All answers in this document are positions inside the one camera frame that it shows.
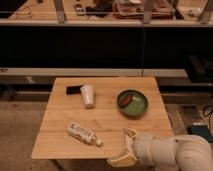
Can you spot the red item in bowl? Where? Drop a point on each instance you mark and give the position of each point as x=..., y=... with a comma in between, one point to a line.
x=126, y=100

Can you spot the white paper cup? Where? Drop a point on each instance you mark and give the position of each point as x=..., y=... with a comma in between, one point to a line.
x=88, y=96

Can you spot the black rectangular block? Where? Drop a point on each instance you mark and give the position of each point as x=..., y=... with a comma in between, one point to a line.
x=73, y=90

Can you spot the red tray on shelf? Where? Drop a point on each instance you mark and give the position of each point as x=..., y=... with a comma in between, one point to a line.
x=135, y=9

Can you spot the dark box on floor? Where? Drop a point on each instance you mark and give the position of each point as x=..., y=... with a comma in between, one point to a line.
x=200, y=130

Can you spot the green ceramic bowl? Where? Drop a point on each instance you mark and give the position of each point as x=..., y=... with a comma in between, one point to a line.
x=138, y=105

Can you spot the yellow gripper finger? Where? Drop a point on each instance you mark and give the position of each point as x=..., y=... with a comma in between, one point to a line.
x=125, y=159
x=129, y=136

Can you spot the metal shelf rack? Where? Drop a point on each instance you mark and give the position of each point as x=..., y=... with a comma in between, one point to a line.
x=198, y=13

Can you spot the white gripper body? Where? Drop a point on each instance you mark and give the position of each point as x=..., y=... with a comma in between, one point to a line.
x=142, y=149

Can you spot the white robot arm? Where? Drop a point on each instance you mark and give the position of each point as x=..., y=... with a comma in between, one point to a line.
x=187, y=152

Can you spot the wooden folding table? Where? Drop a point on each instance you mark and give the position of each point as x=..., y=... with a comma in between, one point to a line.
x=53, y=141

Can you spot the clear plastic bottle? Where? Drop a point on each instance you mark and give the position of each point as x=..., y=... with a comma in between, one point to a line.
x=83, y=134

